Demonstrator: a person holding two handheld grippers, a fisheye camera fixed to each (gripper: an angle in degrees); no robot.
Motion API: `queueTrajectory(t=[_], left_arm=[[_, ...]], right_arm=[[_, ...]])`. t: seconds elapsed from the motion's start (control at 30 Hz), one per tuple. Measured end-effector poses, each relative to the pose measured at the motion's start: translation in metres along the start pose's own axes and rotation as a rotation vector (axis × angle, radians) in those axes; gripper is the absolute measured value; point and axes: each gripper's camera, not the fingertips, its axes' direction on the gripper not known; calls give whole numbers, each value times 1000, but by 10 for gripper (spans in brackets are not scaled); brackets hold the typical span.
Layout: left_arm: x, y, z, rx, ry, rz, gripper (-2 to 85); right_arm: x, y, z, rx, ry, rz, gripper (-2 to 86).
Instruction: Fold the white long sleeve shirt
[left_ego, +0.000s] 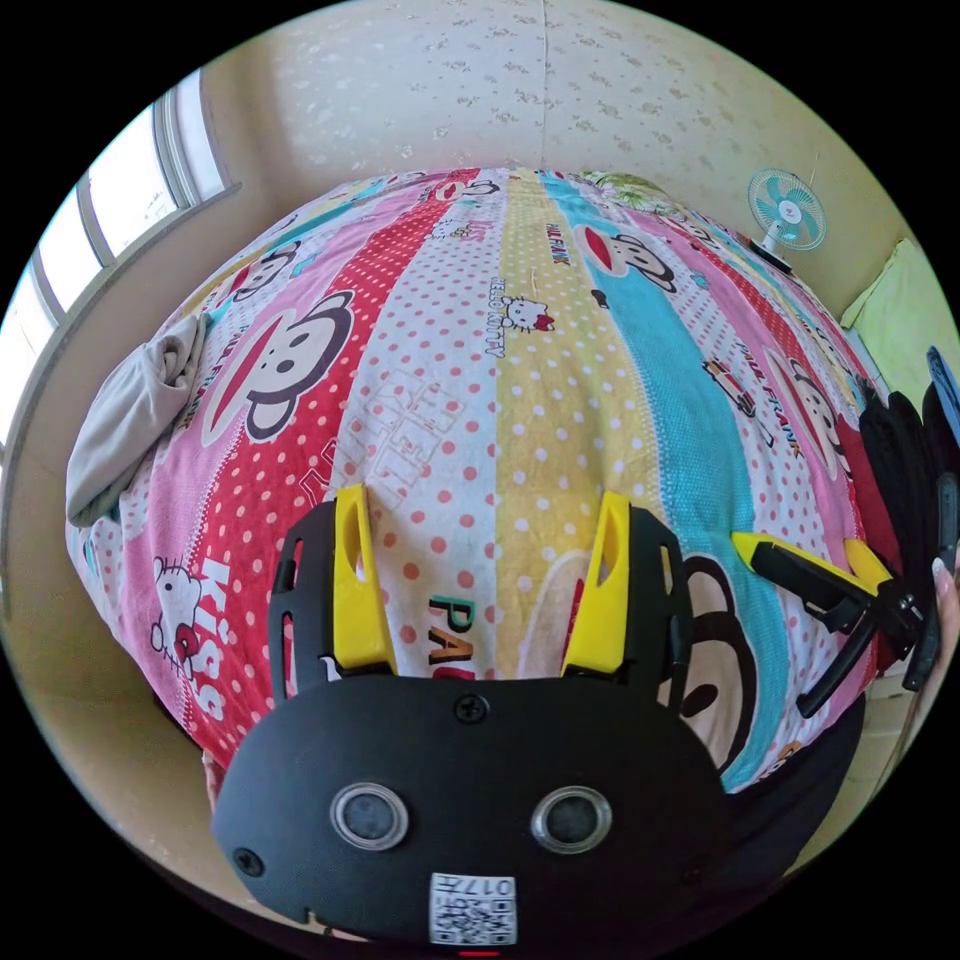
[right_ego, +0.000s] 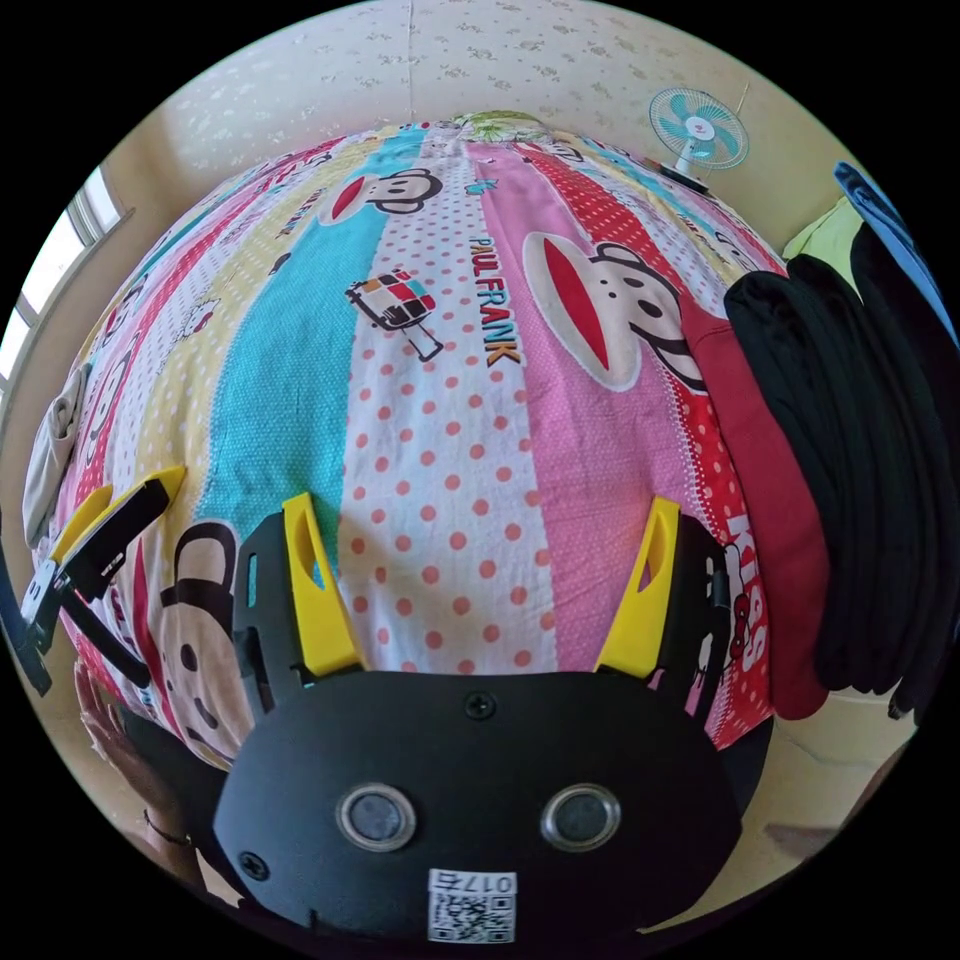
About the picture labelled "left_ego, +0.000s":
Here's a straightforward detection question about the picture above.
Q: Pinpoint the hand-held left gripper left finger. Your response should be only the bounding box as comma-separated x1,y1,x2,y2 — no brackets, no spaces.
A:
326,483,400,677

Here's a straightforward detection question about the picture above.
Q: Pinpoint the window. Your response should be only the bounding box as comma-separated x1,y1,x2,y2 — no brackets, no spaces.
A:
0,71,243,451

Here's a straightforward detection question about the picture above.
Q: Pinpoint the white and teal fan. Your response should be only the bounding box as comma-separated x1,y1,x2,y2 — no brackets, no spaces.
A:
746,166,828,275

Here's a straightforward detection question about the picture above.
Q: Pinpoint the light green cloth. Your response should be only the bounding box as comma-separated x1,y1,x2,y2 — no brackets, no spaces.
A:
839,238,960,393

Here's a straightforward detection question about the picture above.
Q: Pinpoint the person's right hand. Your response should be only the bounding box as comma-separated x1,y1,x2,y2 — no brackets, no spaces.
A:
930,556,960,680

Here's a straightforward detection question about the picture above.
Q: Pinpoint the pile of clothes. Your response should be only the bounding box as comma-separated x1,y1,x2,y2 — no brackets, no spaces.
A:
832,344,960,676

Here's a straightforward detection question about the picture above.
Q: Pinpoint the white long sleeve shirt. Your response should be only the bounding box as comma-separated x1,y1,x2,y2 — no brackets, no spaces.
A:
65,312,213,529

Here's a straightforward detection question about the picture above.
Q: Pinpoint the green floral pillow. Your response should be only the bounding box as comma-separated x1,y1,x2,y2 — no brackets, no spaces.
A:
577,170,669,208

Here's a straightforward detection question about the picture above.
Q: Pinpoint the bed with cartoon print sheet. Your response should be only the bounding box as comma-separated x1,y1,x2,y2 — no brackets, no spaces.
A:
63,164,913,796

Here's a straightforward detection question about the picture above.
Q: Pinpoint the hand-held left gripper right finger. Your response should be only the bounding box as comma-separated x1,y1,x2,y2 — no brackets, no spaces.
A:
560,491,634,674

